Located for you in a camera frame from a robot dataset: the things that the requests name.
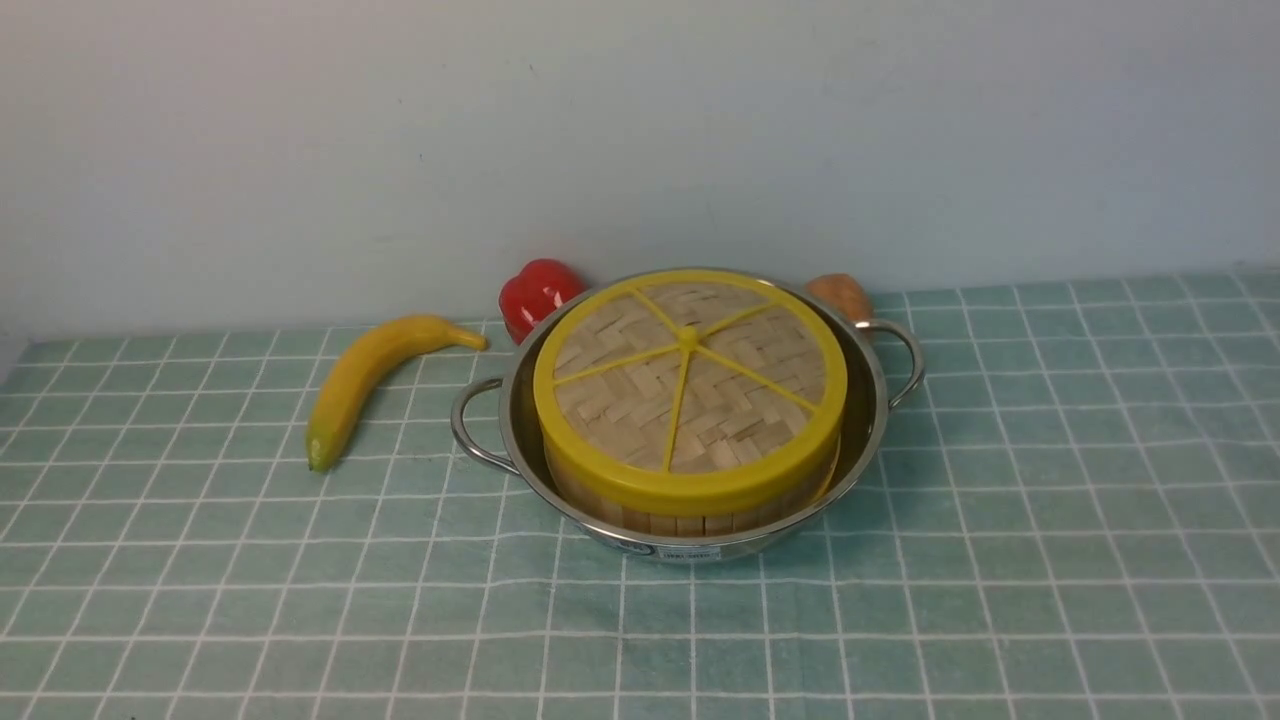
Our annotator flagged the stainless steel pot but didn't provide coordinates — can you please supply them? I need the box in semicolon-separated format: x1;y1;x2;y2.
451;274;925;562

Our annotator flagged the red bell pepper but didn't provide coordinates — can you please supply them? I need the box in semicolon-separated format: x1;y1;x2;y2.
498;258;588;345

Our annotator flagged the yellow banana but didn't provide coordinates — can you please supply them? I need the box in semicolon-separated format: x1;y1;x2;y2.
305;314;488;473

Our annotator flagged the bamboo steamer lid yellow rim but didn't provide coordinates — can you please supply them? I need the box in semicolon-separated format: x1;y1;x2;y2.
527;269;850;471

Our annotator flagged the bamboo steamer basket yellow rim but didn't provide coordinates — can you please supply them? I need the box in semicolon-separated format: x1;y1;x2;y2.
547;439;840;538

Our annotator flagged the green checkered tablecloth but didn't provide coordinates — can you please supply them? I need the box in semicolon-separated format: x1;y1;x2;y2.
1;270;1279;719

